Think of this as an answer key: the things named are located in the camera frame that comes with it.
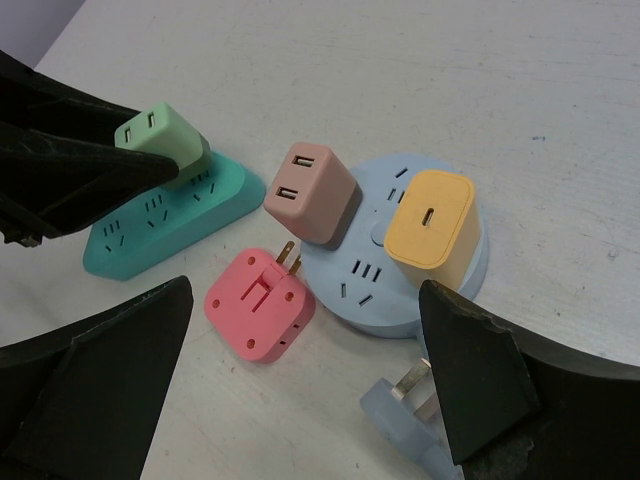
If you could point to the yellow plug adapter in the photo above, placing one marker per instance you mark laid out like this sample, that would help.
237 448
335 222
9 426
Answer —
436 228

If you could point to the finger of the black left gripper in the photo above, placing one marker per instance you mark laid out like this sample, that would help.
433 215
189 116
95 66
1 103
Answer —
53 186
31 100

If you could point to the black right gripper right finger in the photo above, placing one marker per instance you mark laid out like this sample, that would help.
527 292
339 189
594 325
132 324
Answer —
517 405

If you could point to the green two-tone plug adapter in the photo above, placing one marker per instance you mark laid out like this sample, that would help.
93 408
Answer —
162 131

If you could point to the teal triangular power strip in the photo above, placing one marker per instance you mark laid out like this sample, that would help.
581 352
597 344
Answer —
160 223

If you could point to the light blue round power strip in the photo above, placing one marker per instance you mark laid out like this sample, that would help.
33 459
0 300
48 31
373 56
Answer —
358 281

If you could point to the pink socket adapter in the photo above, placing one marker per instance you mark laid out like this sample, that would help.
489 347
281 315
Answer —
258 305

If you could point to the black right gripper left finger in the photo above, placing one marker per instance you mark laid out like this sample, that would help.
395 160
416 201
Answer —
83 401

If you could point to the brown two-tone plug adapter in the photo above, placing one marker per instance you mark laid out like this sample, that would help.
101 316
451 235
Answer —
314 196

